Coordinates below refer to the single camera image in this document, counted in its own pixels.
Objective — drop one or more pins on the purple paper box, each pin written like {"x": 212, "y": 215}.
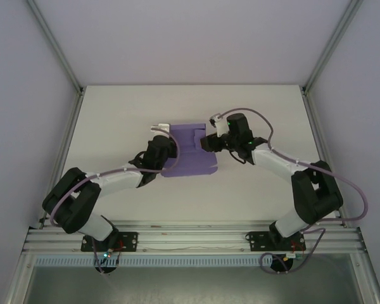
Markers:
{"x": 193, "y": 164}

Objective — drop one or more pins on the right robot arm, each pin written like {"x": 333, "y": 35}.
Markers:
{"x": 316, "y": 196}

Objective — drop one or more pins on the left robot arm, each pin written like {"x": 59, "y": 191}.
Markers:
{"x": 79, "y": 202}

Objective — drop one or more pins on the grey sheet metal panel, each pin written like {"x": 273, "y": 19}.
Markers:
{"x": 193, "y": 286}

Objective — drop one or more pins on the aluminium table side rail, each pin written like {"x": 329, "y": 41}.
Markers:
{"x": 320, "y": 139}
{"x": 63, "y": 152}

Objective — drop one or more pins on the aluminium mounting rail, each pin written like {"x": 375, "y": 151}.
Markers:
{"x": 193, "y": 237}

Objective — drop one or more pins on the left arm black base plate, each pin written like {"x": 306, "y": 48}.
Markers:
{"x": 130, "y": 241}

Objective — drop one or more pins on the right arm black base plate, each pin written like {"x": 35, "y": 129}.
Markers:
{"x": 256, "y": 241}

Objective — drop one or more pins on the aluminium frame post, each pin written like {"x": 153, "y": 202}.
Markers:
{"x": 332, "y": 44}
{"x": 55, "y": 47}

